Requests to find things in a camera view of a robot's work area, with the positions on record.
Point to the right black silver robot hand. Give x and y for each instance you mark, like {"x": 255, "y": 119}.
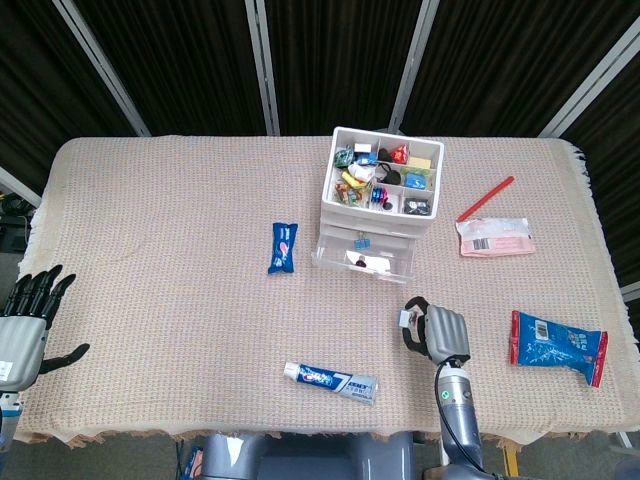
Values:
{"x": 447, "y": 335}

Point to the black round looped item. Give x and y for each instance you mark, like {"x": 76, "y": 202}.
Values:
{"x": 391, "y": 176}

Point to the red candy packet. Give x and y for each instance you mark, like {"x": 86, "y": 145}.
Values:
{"x": 399, "y": 154}

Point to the white crumpled wrapper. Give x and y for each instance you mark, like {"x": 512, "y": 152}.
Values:
{"x": 361, "y": 171}

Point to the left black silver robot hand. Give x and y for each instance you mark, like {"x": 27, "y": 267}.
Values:
{"x": 17, "y": 345}

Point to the white drawer organizer box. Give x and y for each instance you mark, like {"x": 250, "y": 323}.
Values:
{"x": 375, "y": 211}

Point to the beige woven tablecloth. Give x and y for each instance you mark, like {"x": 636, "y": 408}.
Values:
{"x": 175, "y": 300}

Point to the black equipment clutter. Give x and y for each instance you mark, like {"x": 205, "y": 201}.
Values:
{"x": 12, "y": 225}

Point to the grey metal frame bar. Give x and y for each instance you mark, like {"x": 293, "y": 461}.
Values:
{"x": 263, "y": 67}
{"x": 17, "y": 186}
{"x": 590, "y": 77}
{"x": 100, "y": 67}
{"x": 631, "y": 291}
{"x": 412, "y": 65}

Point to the black binder clips pile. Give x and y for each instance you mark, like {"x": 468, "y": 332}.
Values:
{"x": 417, "y": 206}

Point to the blue packet under table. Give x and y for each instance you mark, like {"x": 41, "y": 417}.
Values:
{"x": 192, "y": 461}

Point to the red flat stick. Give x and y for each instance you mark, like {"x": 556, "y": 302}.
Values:
{"x": 485, "y": 198}

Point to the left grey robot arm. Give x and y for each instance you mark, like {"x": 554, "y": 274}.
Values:
{"x": 6, "y": 405}

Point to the yellow plastic item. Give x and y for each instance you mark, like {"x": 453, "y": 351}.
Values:
{"x": 353, "y": 180}

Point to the yellow floor item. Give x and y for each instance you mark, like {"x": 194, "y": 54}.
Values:
{"x": 509, "y": 462}

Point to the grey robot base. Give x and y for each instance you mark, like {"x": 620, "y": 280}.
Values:
{"x": 300, "y": 460}

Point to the blue binder clip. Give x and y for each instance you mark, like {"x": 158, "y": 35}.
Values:
{"x": 362, "y": 243}

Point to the bright blue small packet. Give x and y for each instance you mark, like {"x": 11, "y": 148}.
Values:
{"x": 416, "y": 181}

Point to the clear plastic drawer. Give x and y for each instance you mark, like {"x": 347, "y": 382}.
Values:
{"x": 395, "y": 260}

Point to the pink white flat package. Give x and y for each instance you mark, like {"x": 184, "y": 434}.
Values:
{"x": 495, "y": 240}

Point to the small white square packet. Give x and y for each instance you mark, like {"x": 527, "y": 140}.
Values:
{"x": 406, "y": 318}

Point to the green candy packet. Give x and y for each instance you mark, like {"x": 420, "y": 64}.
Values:
{"x": 343, "y": 156}

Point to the small black red item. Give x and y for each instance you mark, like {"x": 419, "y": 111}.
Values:
{"x": 360, "y": 261}

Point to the blue red stacked discs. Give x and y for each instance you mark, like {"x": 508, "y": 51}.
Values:
{"x": 380, "y": 195}

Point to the small blue white packet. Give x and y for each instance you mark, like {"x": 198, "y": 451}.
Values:
{"x": 366, "y": 158}

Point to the pale yellow block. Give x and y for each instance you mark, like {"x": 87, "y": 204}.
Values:
{"x": 420, "y": 162}

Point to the blue white toothpaste tube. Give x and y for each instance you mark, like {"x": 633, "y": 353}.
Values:
{"x": 332, "y": 381}

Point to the green yellow small packet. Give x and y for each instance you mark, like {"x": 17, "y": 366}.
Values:
{"x": 416, "y": 172}

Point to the white card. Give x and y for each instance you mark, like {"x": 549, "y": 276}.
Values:
{"x": 380, "y": 263}

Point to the blue red snack bag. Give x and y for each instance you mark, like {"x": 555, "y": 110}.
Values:
{"x": 555, "y": 345}

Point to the blue Pepsi snack packet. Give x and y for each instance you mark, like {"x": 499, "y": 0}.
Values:
{"x": 283, "y": 247}

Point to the colourful wrapped candies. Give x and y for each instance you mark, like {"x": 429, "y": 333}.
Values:
{"x": 351, "y": 193}

